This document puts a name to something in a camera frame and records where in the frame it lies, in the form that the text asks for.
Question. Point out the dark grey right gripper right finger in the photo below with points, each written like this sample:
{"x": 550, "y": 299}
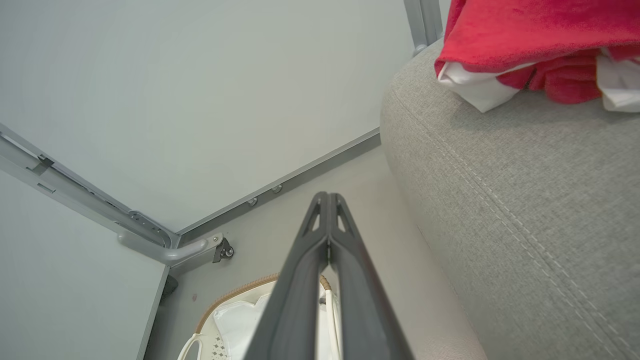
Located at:
{"x": 362, "y": 310}

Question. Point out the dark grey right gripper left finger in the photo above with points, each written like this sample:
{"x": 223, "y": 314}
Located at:
{"x": 295, "y": 295}

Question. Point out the red cloth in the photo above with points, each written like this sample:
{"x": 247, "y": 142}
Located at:
{"x": 525, "y": 30}

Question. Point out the grey fabric sofa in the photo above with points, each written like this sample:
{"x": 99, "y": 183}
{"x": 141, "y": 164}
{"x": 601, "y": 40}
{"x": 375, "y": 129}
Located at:
{"x": 525, "y": 210}

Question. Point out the wicker-rimmed laundry basket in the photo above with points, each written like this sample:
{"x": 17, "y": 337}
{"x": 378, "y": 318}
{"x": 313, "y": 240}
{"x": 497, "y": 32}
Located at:
{"x": 225, "y": 300}

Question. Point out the black caster wheel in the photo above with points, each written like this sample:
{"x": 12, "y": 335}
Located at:
{"x": 170, "y": 285}
{"x": 224, "y": 250}

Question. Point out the grey partition foot tube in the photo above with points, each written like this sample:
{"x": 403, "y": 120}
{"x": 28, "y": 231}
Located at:
{"x": 175, "y": 254}

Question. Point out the grey double partition post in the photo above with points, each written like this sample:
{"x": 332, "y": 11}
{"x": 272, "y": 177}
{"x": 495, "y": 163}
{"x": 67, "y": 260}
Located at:
{"x": 424, "y": 22}

